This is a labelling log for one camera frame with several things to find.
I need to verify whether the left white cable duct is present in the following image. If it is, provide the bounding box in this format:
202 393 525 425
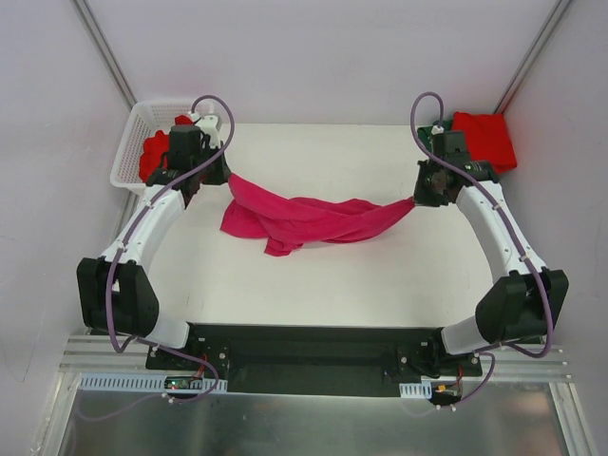
80 373 228 394

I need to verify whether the white cable duct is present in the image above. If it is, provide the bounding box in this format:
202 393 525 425
399 381 432 400
80 373 228 394

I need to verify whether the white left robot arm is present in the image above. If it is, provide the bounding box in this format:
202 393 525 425
76 112 229 370

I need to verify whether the white perforated plastic basket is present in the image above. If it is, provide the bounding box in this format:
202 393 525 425
110 98 223 196

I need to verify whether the left aluminium rail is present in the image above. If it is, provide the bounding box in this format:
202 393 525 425
59 334 153 374

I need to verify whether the folded red t shirt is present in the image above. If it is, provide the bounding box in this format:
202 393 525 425
452 111 517 174

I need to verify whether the pink t shirt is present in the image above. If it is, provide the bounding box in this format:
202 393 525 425
220 175 415 257

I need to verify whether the right white cable duct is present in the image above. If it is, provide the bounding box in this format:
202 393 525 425
399 381 432 400

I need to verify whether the folded green t shirt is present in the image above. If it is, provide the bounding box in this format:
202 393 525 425
416 120 452 152

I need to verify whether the right aluminium rail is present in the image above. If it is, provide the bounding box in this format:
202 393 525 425
490 347 574 383

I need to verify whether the red t shirt in basket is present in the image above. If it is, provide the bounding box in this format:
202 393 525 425
139 115 198 186

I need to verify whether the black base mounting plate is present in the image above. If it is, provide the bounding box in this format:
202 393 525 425
145 324 482 397

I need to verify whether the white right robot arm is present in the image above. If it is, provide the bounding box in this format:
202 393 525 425
413 125 569 375

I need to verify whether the left aluminium frame post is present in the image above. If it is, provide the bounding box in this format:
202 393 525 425
70 0 138 109

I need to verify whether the aluminium rail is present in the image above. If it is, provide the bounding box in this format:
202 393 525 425
59 334 153 374
490 347 574 383

